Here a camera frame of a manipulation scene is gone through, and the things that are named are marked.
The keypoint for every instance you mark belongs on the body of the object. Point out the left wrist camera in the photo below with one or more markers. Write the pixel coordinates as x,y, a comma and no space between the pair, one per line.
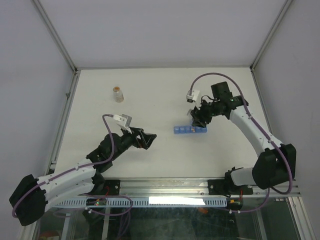
123,121

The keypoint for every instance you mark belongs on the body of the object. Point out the blue weekly pill organizer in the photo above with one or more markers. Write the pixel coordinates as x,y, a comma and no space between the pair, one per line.
187,129

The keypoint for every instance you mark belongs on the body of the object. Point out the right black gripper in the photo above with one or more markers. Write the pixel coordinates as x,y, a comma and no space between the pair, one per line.
197,114

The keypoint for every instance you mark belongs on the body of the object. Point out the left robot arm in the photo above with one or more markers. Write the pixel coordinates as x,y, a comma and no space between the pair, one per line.
34,196

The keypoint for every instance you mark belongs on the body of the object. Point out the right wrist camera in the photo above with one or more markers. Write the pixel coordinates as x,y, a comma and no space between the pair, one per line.
192,96

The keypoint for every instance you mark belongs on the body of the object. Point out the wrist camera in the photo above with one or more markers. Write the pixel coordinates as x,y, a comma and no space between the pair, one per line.
123,121
192,96

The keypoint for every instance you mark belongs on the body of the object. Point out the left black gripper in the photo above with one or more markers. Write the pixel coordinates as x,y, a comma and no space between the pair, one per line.
145,139

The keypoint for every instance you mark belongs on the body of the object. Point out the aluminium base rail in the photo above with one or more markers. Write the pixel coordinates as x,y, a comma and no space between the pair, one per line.
184,187

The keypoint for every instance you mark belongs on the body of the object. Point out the white slotted cable duct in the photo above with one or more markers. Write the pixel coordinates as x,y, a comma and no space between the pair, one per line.
143,202

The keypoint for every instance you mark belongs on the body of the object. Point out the small clear orange-capped vial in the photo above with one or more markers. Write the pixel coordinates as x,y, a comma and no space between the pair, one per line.
118,94

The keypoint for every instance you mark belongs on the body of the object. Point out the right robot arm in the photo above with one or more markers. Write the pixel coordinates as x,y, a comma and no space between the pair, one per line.
276,161

